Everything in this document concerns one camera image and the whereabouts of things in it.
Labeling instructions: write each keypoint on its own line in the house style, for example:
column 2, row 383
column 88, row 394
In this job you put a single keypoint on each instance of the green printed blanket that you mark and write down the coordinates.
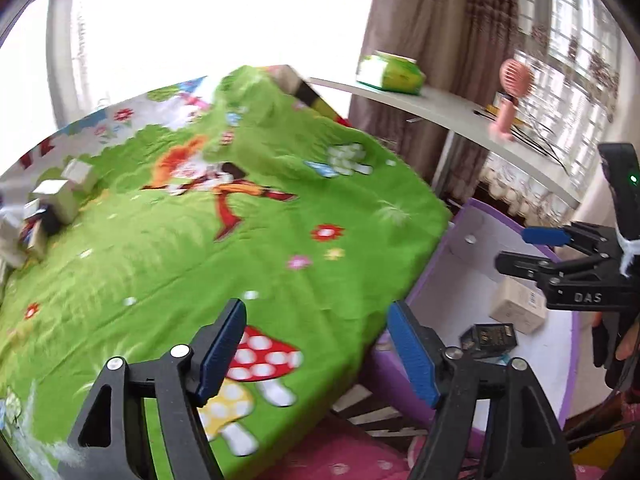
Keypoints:
column 150, row 270

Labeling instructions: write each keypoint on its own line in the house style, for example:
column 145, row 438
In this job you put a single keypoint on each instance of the white lace curtain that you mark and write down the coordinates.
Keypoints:
column 520, row 190

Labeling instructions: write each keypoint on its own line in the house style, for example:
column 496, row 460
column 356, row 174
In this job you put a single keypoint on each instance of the purple storage box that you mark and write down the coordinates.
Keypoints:
column 450, row 280

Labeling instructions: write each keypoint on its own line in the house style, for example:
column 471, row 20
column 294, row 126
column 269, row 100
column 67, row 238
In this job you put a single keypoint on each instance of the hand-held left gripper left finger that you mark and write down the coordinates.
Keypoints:
column 220, row 355

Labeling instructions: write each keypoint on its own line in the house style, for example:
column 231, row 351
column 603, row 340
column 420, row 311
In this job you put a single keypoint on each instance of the person's right hand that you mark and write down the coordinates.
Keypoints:
column 612, row 355

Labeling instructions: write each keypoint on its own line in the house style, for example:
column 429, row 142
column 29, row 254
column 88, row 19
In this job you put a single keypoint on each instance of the silver cube box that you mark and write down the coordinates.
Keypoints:
column 81, row 175

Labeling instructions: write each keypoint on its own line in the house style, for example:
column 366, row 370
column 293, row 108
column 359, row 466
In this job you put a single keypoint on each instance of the small black box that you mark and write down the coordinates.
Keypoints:
column 490, row 337

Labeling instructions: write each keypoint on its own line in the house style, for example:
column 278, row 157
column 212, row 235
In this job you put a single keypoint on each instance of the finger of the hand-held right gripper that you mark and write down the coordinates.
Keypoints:
column 542, row 235
column 520, row 265

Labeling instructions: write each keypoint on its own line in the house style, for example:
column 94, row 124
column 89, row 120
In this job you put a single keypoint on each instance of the green tissue pack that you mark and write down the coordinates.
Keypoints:
column 392, row 72

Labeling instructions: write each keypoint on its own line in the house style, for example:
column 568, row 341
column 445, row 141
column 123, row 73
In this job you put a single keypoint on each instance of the beige cardboard box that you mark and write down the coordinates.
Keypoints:
column 517, row 305

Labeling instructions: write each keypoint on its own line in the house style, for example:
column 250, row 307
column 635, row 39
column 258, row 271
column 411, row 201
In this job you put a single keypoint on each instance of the white shelf desk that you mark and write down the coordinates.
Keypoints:
column 450, row 110

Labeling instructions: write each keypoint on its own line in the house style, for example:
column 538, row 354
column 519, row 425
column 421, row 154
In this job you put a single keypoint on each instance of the pink handheld fan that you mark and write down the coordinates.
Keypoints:
column 512, row 80

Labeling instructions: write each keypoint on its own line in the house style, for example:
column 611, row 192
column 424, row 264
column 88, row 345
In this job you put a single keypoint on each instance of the patterned mattress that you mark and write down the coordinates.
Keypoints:
column 320, row 102

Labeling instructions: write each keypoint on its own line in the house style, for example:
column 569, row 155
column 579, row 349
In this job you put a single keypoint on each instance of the flat white printed box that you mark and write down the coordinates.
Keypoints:
column 34, row 237

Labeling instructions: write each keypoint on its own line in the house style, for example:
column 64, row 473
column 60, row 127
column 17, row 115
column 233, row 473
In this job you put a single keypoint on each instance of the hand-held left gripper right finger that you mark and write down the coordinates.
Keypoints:
column 412, row 355

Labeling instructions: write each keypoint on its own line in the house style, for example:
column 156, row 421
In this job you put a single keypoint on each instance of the brown patterned curtain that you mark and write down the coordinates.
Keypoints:
column 420, row 15

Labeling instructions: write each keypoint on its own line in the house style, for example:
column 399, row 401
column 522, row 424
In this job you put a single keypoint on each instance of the pink floor rug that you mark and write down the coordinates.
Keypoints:
column 350, row 455

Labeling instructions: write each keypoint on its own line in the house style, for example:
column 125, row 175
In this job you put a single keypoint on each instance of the white oblong box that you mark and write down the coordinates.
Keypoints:
column 12, row 230

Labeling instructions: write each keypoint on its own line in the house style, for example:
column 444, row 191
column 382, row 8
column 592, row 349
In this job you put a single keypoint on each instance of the tall white box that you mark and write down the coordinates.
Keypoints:
column 57, row 199

